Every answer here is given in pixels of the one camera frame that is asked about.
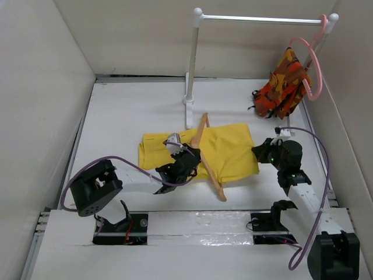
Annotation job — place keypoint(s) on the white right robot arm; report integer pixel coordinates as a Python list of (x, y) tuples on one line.
[(330, 252)]

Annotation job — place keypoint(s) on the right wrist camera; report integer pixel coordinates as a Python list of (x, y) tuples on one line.
[(282, 135)]

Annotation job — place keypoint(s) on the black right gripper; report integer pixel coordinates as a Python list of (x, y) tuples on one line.
[(261, 150)]

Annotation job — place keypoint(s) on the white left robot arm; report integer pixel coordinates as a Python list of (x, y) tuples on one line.
[(99, 187)]

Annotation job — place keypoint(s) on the orange camouflage trousers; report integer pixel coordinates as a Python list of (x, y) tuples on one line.
[(284, 89)]

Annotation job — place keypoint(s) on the wooden hanger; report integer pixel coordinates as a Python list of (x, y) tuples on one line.
[(195, 143)]

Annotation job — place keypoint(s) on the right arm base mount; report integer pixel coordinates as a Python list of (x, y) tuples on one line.
[(266, 231)]

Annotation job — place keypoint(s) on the yellow trousers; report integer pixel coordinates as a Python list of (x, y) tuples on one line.
[(226, 148)]

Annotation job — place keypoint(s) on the white clothes rack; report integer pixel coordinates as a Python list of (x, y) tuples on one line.
[(199, 16)]

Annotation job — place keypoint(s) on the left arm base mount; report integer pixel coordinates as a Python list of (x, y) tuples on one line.
[(128, 232)]

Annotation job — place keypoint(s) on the pink plastic hanger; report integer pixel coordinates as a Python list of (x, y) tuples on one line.
[(309, 46)]

